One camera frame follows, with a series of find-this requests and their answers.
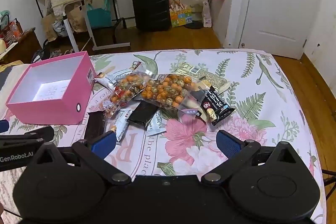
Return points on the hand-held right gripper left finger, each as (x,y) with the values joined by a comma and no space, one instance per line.
(103,144)

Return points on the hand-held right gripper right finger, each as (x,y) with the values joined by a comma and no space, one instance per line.
(228,145)

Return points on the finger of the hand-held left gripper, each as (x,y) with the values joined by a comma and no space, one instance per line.
(39,132)
(3,126)

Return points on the pink cardboard box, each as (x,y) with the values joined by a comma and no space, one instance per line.
(65,108)

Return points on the black printed snack bar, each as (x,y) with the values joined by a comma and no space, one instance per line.
(216,106)

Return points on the plain black snack packet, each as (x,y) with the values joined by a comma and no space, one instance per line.
(141,115)

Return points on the small clear coated peanut bag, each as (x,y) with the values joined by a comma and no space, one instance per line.
(127,88)

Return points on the large clear coated peanut bag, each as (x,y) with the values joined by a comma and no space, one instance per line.
(168,91)

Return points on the dark brown snack packet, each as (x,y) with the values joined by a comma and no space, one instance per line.
(94,127)

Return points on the grey snack packet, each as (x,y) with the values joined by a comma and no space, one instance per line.
(107,79)
(156,124)
(121,124)

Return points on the tiny clear peanut packet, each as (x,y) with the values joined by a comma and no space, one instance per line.
(108,107)

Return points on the cream snack bag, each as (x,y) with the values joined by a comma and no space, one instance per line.
(207,75)

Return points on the wooden cabinet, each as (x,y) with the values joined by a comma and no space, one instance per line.
(21,48)

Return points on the black backpack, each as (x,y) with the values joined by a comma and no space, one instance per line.
(43,52)

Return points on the pair of shoes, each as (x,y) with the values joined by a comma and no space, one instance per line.
(63,53)

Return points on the brown paper bag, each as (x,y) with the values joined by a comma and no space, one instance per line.
(76,18)

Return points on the black round floor mat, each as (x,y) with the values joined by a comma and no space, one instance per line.
(194,25)

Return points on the teal gift bag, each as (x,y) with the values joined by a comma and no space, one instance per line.
(99,15)

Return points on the white paper bag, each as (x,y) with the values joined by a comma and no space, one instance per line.
(206,15)

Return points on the colourful gift bag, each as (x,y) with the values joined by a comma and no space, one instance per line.
(181,16)

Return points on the white door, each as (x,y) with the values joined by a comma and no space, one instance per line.
(278,8)

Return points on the black suitcase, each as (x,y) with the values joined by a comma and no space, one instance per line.
(151,6)

